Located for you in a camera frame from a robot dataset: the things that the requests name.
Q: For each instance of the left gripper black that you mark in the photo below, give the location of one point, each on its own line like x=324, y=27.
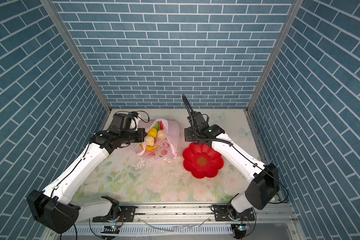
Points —
x=141, y=136

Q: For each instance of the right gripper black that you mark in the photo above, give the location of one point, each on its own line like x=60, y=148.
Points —
x=187, y=133

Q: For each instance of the beige fake fruit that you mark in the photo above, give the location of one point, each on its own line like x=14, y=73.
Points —
x=150, y=141

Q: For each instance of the pink plastic bag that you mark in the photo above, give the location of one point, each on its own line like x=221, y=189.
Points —
x=168, y=147

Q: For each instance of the pale yellow fake pear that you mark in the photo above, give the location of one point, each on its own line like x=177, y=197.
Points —
x=161, y=135

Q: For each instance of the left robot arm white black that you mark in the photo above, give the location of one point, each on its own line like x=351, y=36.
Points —
x=52, y=206

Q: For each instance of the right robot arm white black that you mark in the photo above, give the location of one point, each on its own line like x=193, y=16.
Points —
x=263, y=179

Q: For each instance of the yellow fake banana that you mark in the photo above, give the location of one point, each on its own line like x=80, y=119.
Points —
x=148, y=148

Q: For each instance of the yellow fake lemon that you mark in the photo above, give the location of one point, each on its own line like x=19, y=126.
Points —
x=152, y=132

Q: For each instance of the green red fake fruit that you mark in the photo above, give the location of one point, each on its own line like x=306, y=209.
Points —
x=159, y=126

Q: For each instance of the red flower-shaped plate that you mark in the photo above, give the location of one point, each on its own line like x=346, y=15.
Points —
x=202, y=161

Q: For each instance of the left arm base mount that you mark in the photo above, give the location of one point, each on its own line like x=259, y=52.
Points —
x=120, y=214

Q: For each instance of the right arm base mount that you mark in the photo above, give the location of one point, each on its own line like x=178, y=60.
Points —
x=224, y=213

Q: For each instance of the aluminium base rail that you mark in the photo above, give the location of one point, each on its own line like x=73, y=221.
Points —
x=275, y=222

